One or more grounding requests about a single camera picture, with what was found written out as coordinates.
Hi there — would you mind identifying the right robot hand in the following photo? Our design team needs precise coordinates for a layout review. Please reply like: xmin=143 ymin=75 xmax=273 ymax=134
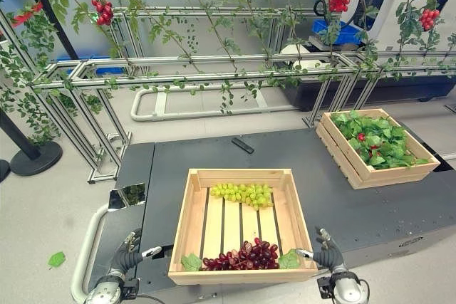
xmin=296 ymin=226 xmax=348 ymax=272

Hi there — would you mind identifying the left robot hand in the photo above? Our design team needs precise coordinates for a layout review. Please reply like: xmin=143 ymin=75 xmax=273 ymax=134
xmin=110 ymin=228 xmax=163 ymax=277

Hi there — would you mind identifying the fallen green leaf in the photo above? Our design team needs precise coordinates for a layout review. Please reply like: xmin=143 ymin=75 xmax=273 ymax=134
xmin=48 ymin=251 xmax=67 ymax=270

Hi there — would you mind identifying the dark grey cart platform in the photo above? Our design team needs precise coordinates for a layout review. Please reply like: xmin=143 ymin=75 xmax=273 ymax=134
xmin=93 ymin=127 xmax=456 ymax=300

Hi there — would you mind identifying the red grape bunch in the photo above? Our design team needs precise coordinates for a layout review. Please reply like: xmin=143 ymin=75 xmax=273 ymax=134
xmin=199 ymin=236 xmax=281 ymax=271

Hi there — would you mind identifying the wooden crate with slatted bottom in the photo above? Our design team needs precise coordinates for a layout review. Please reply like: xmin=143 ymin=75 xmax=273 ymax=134
xmin=167 ymin=167 xmax=318 ymax=286

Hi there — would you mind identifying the green grape bunch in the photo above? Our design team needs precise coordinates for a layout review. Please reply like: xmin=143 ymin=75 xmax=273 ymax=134
xmin=209 ymin=182 xmax=274 ymax=211

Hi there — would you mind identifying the wooden crate with green leaves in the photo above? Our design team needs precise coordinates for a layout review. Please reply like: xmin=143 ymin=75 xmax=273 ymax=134
xmin=316 ymin=108 xmax=442 ymax=190

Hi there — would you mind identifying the green leaf pile with tomatoes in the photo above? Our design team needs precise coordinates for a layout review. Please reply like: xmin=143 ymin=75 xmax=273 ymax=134
xmin=331 ymin=110 xmax=430 ymax=170

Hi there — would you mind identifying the black remote control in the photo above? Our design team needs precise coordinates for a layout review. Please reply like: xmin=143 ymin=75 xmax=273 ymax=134
xmin=231 ymin=137 xmax=255 ymax=154

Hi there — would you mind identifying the blue plastic bin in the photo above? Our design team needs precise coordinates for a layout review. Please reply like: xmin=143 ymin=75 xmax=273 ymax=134
xmin=311 ymin=19 xmax=368 ymax=46

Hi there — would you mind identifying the white machine cabinet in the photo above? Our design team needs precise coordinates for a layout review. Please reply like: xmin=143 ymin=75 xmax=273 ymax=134
xmin=351 ymin=0 xmax=456 ymax=56

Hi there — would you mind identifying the grey cart push handle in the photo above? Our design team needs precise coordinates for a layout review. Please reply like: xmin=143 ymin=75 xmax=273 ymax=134
xmin=70 ymin=204 xmax=110 ymax=304

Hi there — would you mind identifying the grey tubular floor rail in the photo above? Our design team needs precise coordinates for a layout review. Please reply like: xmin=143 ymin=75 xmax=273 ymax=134
xmin=130 ymin=87 xmax=299 ymax=122

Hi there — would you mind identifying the aluminium profile frame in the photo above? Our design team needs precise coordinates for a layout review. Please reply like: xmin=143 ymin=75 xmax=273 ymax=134
xmin=0 ymin=4 xmax=456 ymax=186

